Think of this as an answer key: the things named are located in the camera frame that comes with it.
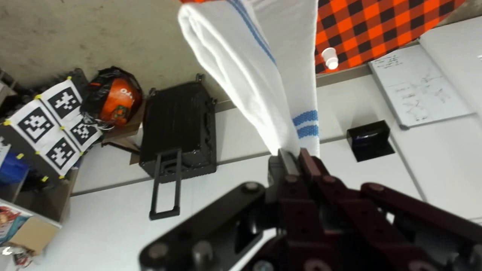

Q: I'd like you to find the whiteboard sheet with writing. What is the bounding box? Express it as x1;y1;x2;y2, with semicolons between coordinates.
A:
368;43;476;129

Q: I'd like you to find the orange black plaid tablecloth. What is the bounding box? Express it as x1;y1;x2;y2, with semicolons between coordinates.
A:
314;0;469;75

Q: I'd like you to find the white cloth with blue stripes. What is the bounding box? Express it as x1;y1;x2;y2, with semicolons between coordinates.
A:
178;0;321;156

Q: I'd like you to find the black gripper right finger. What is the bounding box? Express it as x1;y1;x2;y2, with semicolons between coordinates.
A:
299;147;482;271

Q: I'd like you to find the brown cardboard box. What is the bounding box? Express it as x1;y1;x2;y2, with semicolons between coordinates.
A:
0;199;64;256

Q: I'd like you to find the black white marker tag board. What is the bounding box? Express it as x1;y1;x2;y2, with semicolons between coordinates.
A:
4;77;104;177

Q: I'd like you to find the black wall box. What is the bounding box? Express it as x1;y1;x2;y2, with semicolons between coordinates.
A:
345;119;397;162

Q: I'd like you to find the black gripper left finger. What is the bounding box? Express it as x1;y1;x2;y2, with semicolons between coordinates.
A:
139;149;303;271

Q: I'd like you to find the black suitcase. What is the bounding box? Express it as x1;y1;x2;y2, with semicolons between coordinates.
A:
139;80;219;221

